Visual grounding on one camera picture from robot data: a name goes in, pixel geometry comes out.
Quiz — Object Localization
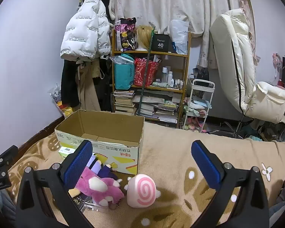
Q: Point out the printed tote bag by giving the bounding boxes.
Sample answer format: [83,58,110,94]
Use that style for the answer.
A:
[115,17,137,51]

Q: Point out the pink desk fan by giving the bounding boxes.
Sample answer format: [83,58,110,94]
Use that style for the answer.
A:
[272,53,283,86]

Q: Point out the clear plastic pouch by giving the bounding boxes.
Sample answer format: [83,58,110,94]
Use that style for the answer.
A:
[72,193,110,212]

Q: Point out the black hanging coat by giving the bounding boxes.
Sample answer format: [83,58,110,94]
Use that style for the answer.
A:
[61,59,81,108]

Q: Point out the cream padded chair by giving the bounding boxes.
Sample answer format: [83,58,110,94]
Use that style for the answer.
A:
[209,8,285,139]

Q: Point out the white rolling cart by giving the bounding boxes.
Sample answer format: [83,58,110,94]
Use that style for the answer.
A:
[182,79,215,133]

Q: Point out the blonde wig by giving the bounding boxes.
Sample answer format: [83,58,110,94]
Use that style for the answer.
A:
[135,25,155,51]

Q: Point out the black box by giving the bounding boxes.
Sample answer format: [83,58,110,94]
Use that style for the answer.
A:
[152,34,173,53]

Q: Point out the beige hanging garment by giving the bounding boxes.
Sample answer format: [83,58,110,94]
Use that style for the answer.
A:
[76,60,102,112]

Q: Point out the stack of books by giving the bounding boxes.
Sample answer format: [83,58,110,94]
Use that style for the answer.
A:
[113,90,136,115]

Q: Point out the dark garment on hook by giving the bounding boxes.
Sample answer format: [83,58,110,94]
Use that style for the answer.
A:
[82,0,116,21]

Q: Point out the pink soft things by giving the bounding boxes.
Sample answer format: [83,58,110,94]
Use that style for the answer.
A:
[185,116,206,132]

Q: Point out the pile of books and papers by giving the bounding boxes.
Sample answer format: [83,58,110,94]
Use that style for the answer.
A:
[139,95,180,124]

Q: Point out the cardboard box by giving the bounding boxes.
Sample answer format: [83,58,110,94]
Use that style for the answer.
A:
[55,110,145,175]

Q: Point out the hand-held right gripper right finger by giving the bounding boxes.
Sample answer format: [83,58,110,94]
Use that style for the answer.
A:
[191,140,270,228]

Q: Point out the wooden shelf unit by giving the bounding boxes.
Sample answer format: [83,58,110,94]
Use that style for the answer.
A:
[111,28,192,127]

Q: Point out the white puffer jacket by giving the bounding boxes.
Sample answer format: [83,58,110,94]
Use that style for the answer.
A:
[60,0,112,61]

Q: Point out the black hanging clothes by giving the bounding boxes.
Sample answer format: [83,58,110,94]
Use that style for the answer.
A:
[101,59,114,112]

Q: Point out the green pole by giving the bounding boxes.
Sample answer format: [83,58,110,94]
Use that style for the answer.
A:
[136,26,156,117]

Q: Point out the lavender plush toy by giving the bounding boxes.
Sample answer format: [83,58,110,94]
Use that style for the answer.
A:
[89,154,112,178]

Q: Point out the white plastic bag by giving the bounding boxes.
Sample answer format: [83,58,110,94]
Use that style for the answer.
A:
[170,19,189,55]

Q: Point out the pale blue cloth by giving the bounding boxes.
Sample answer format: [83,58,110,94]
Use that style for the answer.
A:
[190,100,208,110]

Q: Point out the pink swirl plush toy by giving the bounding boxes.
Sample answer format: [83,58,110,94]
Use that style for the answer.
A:
[123,174,162,207]

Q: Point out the teal shopping bag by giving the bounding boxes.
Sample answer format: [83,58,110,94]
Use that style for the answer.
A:
[110,53,136,91]

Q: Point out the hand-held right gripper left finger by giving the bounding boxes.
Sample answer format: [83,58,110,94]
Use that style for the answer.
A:
[15,140,93,228]

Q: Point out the row of cosmetic bottles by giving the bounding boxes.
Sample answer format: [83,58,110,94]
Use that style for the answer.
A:
[157,66,184,88]

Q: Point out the small green box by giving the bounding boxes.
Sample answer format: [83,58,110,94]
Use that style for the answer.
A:
[58,147,76,159]

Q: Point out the red patterned bag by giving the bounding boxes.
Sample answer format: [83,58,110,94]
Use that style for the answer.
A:
[134,57,159,88]

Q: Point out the plastic bag of toys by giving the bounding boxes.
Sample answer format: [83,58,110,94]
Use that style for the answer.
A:
[50,84,74,119]

